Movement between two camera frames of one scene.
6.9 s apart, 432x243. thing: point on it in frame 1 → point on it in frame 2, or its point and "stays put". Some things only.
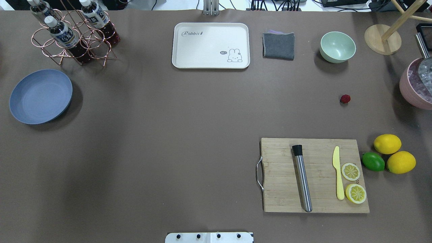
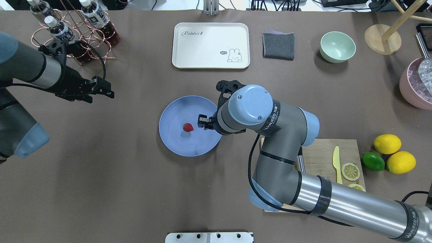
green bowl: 336,47 stays put
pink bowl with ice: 412,88 stays put
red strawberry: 345,99 → 188,127
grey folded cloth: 278,46 stays put
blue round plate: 41,96 → 185,109
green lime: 373,161 stays put
